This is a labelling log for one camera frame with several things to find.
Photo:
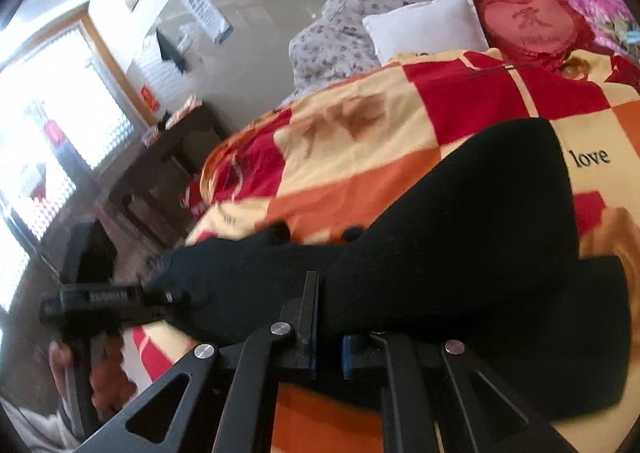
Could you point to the white pillow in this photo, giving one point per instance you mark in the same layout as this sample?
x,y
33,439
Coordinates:
x,y
426,28

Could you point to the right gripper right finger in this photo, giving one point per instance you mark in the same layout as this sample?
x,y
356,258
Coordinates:
x,y
365,356

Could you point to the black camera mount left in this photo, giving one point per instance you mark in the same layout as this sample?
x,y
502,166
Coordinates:
x,y
91,255

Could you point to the red heart cushion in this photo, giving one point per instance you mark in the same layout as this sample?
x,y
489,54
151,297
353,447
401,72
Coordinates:
x,y
539,32

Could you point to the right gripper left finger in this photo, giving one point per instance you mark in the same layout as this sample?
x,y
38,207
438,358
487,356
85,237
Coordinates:
x,y
301,314

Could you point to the person's left hand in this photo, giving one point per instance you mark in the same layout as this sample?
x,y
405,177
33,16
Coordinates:
x,y
111,386

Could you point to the black pants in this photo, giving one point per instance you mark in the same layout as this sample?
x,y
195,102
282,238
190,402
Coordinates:
x,y
482,249

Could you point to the red orange yellow blanket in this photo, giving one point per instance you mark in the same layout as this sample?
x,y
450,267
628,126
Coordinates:
x,y
328,166

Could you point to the dark wooden desk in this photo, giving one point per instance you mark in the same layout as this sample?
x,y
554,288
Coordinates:
x,y
147,192

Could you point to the wall poster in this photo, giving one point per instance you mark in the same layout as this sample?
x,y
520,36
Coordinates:
x,y
210,19

